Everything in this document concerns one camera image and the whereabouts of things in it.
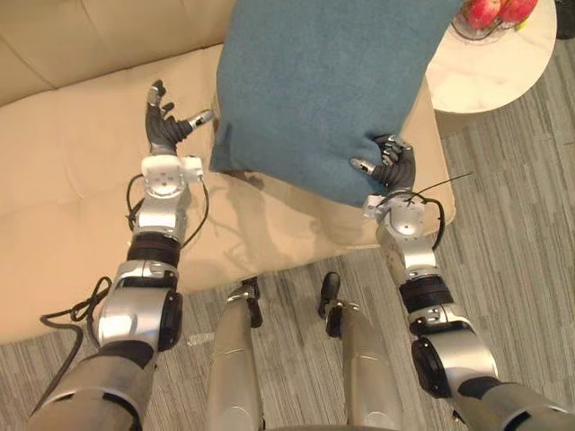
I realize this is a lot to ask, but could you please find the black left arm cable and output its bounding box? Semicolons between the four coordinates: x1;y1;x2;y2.
39;276;113;405

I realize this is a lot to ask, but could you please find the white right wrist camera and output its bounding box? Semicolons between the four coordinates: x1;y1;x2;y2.
362;193;385;220

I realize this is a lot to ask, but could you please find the right dark robot foot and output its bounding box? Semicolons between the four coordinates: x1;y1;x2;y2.
319;271;341;315

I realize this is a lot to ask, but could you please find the wire fruit bowl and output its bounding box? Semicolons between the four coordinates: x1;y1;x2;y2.
451;0;530;46

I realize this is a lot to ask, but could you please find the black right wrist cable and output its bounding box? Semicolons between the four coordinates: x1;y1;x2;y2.
381;190;447;251

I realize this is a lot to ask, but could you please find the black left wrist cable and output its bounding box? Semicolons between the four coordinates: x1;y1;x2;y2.
126;173;210;249

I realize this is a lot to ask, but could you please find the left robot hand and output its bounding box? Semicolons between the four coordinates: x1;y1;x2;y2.
144;80;215;156

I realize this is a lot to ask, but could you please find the beige leather sofa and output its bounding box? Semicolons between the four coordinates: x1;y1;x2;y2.
0;0;457;347

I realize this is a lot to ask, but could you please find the black cable tie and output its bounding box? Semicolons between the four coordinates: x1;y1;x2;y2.
405;172;474;207

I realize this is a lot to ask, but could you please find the silver robot leg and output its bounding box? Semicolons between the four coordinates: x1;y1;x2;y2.
321;298;405;431
208;286;265;431

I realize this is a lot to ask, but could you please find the dark robot torso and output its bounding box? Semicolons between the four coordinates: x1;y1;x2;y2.
264;422;360;431

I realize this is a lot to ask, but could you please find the blue fabric cushion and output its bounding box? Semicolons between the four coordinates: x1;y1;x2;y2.
208;0;466;208

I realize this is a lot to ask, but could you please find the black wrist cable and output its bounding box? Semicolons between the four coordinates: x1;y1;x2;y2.
126;173;210;249
381;190;447;251

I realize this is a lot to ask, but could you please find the left silver robot leg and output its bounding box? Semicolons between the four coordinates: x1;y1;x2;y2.
208;286;265;431

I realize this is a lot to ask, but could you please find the right silver robot leg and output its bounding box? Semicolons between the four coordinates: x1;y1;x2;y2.
321;298;405;431

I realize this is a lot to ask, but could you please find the dark furniture piece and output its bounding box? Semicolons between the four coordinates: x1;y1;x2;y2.
556;0;575;41

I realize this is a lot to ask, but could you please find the red apple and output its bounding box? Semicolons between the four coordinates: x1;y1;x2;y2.
500;0;539;23
466;0;503;31

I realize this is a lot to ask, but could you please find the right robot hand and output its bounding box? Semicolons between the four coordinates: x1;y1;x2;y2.
349;134;417;193

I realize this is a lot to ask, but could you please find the round white marble table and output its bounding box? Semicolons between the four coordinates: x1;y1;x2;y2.
424;0;558;114

